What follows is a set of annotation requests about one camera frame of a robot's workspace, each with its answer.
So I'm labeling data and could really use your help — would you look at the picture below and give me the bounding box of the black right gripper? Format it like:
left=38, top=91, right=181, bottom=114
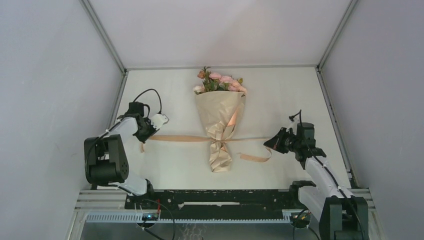
left=263, top=126, right=300, bottom=154

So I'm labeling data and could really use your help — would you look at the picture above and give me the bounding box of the tan ribbon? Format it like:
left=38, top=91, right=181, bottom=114
left=139, top=105, right=274, bottom=164

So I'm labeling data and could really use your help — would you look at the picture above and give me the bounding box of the brown wrapping paper sheet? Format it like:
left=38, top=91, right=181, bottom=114
left=194, top=91, right=246, bottom=173

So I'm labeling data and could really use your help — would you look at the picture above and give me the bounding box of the pink fake rose sprig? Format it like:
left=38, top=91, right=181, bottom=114
left=193, top=66, right=218, bottom=95

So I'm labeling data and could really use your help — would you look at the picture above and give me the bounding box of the pink fake rose stem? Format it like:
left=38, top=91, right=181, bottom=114
left=208, top=73, right=248, bottom=95

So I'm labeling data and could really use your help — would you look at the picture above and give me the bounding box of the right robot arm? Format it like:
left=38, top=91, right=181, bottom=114
left=263, top=122, right=369, bottom=240

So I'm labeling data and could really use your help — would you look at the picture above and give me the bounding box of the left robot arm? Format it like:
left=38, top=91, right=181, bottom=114
left=84, top=102, right=169, bottom=209

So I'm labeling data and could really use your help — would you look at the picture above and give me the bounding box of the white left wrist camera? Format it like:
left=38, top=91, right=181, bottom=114
left=150, top=113, right=169, bottom=130

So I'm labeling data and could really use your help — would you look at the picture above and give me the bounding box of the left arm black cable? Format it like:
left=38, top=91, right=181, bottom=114
left=83, top=88, right=176, bottom=240

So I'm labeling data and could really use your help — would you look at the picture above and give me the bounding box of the black mounting base rail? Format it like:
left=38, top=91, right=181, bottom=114
left=124, top=189, right=305, bottom=221

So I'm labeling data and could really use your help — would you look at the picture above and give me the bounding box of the aluminium frame rail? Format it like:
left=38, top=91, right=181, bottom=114
left=74, top=188, right=377, bottom=213

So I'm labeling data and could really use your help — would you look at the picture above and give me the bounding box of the white slotted cable duct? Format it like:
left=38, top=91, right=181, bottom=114
left=85, top=211, right=298, bottom=224

